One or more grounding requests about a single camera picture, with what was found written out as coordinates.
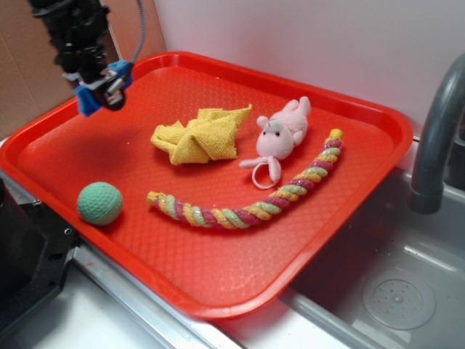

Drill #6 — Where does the pink plush mouse toy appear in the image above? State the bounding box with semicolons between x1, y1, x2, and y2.
239;96;312;190

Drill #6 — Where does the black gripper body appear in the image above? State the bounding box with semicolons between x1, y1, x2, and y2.
29;0;109;82

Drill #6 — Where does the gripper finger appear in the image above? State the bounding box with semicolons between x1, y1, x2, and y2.
79;68;124;91
97;76;126;111

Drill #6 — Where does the grey faucet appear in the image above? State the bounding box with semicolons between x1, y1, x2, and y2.
408;55;464;214

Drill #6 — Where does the multicolour twisted rope toy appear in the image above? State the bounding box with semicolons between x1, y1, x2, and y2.
146;129;344;230

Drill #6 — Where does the red plastic tray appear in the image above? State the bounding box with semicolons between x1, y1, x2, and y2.
1;52;413;320

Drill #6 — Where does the yellow folded cloth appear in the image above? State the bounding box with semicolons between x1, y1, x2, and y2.
150;105;252;166

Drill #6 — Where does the brown cardboard panel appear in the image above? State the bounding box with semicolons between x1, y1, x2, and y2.
1;1;166;138

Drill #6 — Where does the blue sponge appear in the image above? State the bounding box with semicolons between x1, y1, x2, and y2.
74;60;134;117

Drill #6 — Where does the grey plastic sink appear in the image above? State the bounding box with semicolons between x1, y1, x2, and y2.
225;167;465;349

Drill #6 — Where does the green rubber ball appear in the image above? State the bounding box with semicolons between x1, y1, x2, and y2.
77;182;124;226

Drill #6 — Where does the grey flexible cable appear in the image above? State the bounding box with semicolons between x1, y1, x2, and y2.
129;0;147;65

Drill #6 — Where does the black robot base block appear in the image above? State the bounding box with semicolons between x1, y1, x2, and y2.
1;181;76;337

